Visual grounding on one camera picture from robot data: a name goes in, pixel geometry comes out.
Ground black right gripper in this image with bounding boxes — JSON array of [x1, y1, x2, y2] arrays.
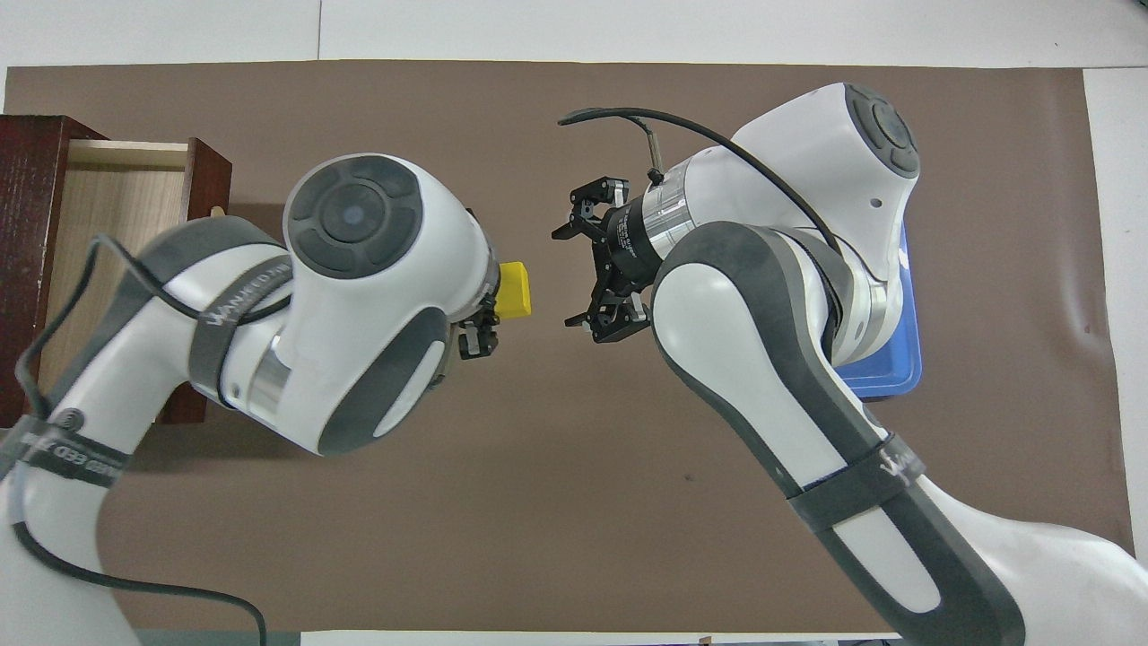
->
[[552, 177, 666, 345]]

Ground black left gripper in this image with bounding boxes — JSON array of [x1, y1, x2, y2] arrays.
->
[[457, 256, 502, 361]]

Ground yellow block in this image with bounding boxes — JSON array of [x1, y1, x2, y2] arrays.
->
[[498, 261, 533, 320]]

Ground wooden drawer with white handle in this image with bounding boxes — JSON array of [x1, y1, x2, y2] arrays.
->
[[40, 137, 233, 425]]

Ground brown table mat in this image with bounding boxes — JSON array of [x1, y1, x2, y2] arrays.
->
[[0, 59, 1142, 633]]

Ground blue plastic tray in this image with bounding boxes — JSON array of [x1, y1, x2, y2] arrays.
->
[[834, 220, 924, 402]]

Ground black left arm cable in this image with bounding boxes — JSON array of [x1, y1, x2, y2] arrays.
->
[[13, 235, 270, 646]]

